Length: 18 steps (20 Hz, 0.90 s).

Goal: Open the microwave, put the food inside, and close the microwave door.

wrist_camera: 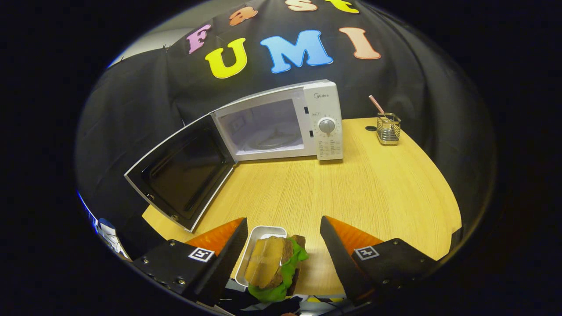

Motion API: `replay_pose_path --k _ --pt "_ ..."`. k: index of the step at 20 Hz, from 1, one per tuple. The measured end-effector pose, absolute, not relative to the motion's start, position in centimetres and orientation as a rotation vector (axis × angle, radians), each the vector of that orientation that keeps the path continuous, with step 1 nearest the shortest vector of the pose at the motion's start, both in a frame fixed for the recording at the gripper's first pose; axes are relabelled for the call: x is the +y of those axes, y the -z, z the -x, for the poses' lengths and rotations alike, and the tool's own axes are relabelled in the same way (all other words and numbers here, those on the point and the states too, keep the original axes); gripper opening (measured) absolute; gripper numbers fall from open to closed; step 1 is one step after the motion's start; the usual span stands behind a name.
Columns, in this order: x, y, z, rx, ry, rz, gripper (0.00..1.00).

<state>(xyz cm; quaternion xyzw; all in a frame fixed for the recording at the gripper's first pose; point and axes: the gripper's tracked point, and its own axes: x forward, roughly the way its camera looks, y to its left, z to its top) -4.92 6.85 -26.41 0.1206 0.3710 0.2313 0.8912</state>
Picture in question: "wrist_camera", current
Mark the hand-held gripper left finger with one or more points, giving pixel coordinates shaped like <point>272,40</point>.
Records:
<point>219,272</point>

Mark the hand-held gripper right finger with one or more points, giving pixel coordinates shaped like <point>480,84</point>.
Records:
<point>340,263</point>

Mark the brown bread lettuce sandwich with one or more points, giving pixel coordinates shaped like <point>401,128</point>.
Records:
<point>268,263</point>

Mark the white microwave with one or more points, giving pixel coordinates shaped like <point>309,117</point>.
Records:
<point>325,149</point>

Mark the white rectangular tray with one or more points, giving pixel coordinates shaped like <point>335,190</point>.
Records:
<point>257,235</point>

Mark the white and blue clutter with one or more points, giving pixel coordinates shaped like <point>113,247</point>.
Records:
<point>107,232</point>

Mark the pink striped straw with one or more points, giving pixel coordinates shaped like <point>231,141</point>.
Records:
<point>376,104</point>

